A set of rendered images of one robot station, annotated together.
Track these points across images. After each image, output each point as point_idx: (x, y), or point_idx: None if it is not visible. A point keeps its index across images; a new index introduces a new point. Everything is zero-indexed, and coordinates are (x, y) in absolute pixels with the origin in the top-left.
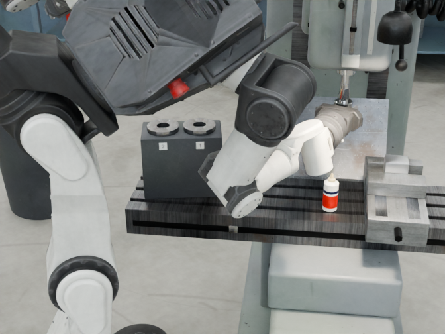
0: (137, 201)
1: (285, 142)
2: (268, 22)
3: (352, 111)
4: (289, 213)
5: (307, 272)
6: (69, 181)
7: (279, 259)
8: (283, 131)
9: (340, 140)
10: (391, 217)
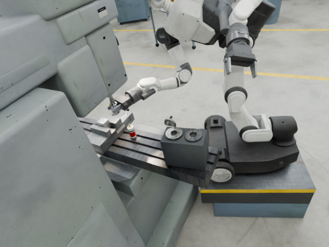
0: (212, 152)
1: (156, 79)
2: (92, 146)
3: (116, 97)
4: (149, 135)
5: (155, 128)
6: None
7: (161, 135)
8: None
9: None
10: (124, 111)
